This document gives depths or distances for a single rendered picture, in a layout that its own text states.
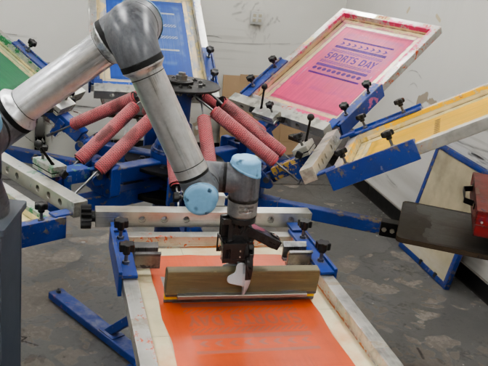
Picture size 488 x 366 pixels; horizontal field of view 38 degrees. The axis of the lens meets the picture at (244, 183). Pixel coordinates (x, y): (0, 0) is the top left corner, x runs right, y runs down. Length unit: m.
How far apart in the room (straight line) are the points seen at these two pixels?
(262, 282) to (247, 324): 0.13
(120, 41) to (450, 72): 3.49
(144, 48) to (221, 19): 4.60
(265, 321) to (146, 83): 0.68
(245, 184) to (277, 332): 0.37
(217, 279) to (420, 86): 3.50
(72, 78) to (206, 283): 0.61
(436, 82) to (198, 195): 3.52
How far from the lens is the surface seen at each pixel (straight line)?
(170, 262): 2.07
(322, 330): 1.83
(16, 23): 5.97
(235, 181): 1.71
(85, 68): 1.68
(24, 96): 1.73
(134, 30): 1.53
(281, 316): 1.86
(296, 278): 1.90
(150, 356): 1.58
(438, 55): 4.95
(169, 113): 1.55
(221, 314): 1.83
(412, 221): 2.66
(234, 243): 1.78
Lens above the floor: 1.86
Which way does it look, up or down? 19 degrees down
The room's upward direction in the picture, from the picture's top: 7 degrees clockwise
